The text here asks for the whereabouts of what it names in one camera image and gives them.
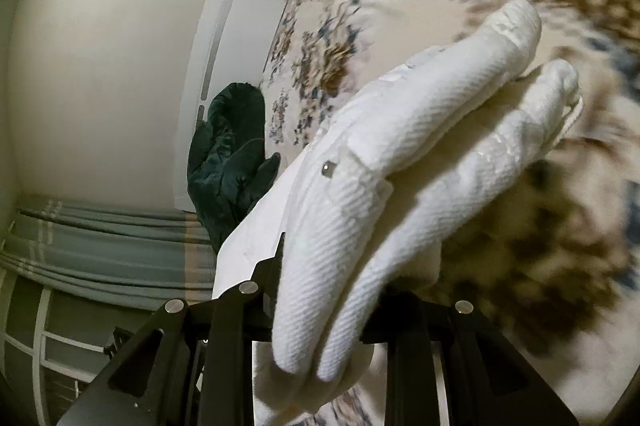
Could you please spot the white pants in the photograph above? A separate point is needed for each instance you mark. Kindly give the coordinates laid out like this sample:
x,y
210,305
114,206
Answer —
x,y
407,161

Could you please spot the white wardrobe door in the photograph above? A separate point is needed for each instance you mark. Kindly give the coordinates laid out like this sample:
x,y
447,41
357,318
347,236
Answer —
x,y
230,44

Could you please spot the dark green garment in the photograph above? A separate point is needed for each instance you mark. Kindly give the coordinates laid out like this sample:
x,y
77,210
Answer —
x,y
228,169

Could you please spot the grey-green striped curtain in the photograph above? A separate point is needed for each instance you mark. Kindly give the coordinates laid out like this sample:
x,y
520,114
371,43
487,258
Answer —
x,y
120,256

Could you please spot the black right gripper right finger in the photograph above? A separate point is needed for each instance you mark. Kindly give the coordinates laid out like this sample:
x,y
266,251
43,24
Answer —
x,y
403,315

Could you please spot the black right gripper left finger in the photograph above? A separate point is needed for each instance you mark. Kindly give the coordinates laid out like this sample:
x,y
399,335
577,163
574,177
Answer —
x,y
258,311

